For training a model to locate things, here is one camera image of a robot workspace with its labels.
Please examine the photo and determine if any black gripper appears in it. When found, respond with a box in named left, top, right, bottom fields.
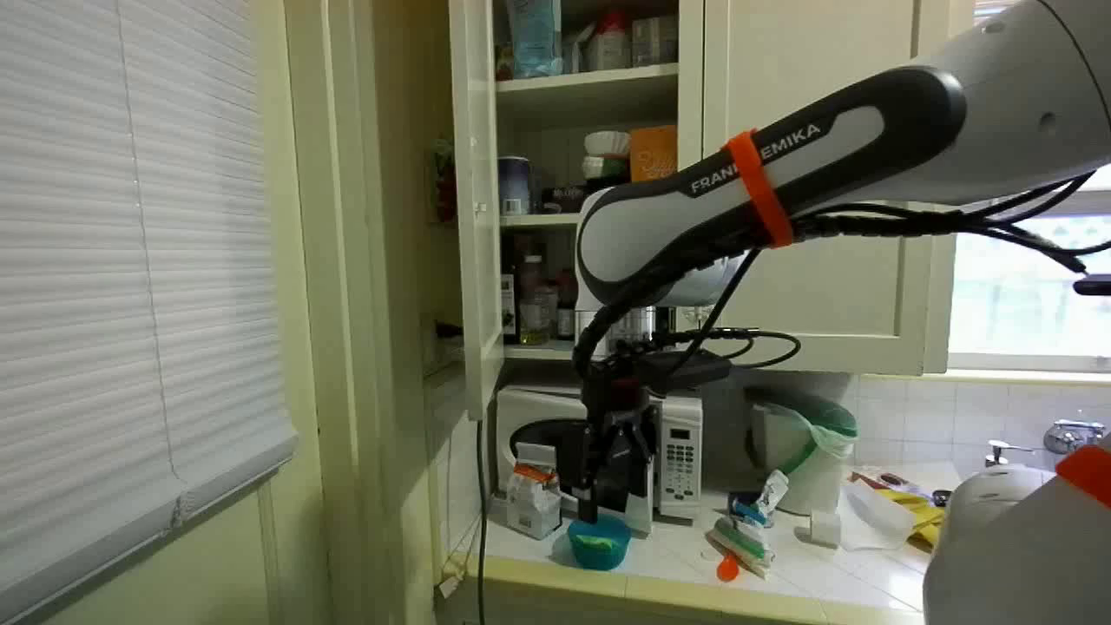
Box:
left=571, top=347, right=654, bottom=526

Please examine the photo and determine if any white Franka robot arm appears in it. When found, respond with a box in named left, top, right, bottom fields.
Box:
left=571, top=0, right=1111, bottom=625

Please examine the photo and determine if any orange box on shelf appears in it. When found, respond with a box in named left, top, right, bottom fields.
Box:
left=628, top=125, right=678, bottom=181

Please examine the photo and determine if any blue package top shelf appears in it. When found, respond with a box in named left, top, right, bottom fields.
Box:
left=508, top=0, right=562, bottom=76

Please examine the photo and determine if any blue plastic bowl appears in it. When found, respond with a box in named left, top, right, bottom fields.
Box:
left=566, top=516, right=632, bottom=570

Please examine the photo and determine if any white orange carton box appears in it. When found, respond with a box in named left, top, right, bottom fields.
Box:
left=508, top=441, right=562, bottom=538

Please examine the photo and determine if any white microwave oven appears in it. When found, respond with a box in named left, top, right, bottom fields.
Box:
left=492, top=386, right=701, bottom=535

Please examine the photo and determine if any white bin green liner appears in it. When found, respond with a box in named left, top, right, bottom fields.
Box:
left=751, top=386, right=858, bottom=516

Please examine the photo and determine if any small white cup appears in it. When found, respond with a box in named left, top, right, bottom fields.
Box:
left=798, top=512, right=843, bottom=550

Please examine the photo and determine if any dark spice jar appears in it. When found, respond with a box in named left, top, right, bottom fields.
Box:
left=501, top=155, right=530, bottom=215

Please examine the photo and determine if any white lidded jar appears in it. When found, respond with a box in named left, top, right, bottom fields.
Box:
left=582, top=127, right=628, bottom=190

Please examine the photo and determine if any closed cream cabinet door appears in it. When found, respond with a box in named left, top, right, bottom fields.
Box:
left=681, top=0, right=975, bottom=375

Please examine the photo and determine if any yellow packet on counter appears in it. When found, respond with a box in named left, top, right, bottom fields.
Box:
left=848, top=471, right=943, bottom=552

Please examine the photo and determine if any open cream cabinet door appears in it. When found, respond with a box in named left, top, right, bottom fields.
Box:
left=449, top=0, right=502, bottom=421

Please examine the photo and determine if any white window blind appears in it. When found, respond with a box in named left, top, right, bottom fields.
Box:
left=0, top=0, right=294, bottom=625

